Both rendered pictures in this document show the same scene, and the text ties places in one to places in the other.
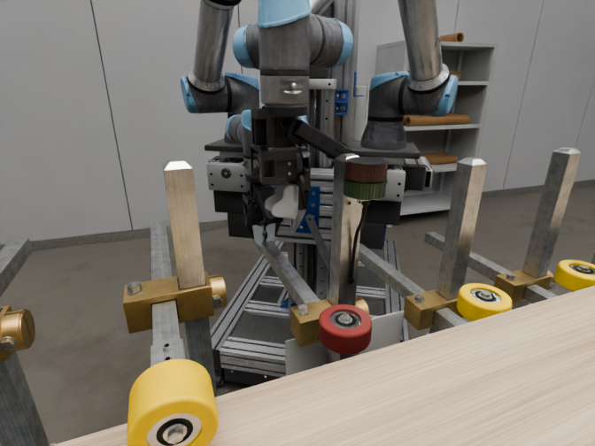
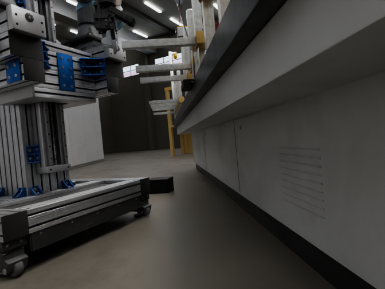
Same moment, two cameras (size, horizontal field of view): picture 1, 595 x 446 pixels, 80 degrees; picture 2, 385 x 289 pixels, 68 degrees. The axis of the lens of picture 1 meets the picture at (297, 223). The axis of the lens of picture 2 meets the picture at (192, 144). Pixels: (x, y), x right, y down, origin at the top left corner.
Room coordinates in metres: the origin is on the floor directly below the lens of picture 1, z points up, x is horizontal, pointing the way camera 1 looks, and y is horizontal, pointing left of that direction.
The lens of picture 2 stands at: (0.27, 1.15, 0.43)
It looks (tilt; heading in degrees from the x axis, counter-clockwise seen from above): 1 degrees down; 286
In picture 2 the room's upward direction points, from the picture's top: 5 degrees counter-clockwise
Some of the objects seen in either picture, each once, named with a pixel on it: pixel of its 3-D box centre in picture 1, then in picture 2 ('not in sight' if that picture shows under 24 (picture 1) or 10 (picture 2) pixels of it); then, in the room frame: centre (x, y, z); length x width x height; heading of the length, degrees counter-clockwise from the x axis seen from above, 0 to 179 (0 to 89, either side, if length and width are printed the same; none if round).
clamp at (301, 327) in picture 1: (330, 319); (201, 42); (0.53, -0.06, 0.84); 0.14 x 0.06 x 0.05; 111
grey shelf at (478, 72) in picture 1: (425, 136); not in sight; (3.40, -1.19, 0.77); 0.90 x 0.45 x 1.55; 108
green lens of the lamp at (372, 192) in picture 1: (364, 186); not in sight; (0.50, -0.10, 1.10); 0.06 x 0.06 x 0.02
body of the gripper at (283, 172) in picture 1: (281, 145); not in sight; (0.59, 0.03, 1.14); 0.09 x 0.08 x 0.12; 111
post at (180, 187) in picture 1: (196, 318); (207, 2); (0.45, 0.15, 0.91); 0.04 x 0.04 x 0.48; 21
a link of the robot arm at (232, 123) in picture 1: (249, 129); not in sight; (0.98, 0.13, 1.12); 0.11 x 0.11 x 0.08; 29
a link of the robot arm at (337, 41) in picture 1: (312, 42); not in sight; (0.68, -0.03, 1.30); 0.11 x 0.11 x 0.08; 53
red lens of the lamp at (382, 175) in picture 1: (366, 169); not in sight; (0.50, -0.10, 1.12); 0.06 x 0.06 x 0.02
